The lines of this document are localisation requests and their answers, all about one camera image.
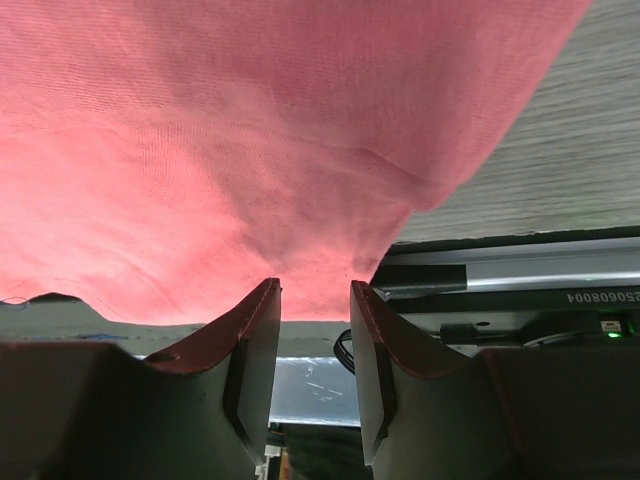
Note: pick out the aluminium front frame rail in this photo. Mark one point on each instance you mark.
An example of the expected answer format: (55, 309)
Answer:
(580, 264)

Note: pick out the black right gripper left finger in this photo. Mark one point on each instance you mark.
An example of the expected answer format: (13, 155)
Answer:
(197, 409)

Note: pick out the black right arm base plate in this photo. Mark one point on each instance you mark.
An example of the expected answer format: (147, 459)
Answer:
(469, 322)

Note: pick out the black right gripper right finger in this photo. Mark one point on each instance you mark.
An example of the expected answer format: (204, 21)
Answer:
(430, 412)

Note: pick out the red t shirt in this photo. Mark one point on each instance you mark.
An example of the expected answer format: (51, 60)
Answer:
(159, 159)

